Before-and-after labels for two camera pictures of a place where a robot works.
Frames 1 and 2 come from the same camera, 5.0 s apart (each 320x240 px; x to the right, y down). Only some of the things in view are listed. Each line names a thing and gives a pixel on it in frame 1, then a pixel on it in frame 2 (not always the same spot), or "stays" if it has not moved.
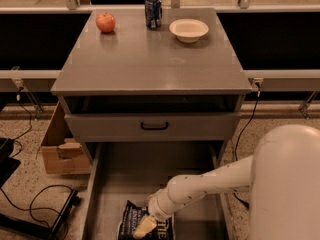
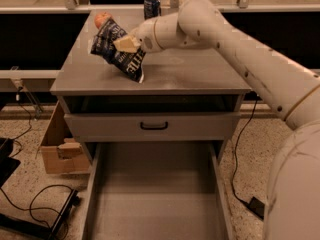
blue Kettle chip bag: [132, 214] to [128, 63]
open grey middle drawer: [119, 171] stays
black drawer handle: [154, 128] stays
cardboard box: [62, 153] stays
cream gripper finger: [146, 226] to [127, 44]
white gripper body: [156, 209] to [146, 37]
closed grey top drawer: [152, 127] stays
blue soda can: [153, 11] stays
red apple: [105, 22] stays
